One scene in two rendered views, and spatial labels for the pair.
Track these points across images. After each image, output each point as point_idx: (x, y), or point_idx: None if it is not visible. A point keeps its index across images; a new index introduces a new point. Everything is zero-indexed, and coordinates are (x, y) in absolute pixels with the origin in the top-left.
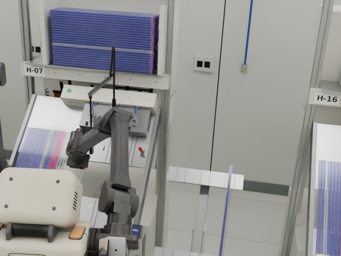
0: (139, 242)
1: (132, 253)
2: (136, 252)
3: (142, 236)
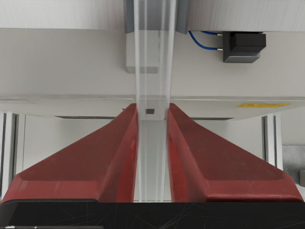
0: (284, 106)
1: (253, 110)
2: (265, 110)
3: (302, 104)
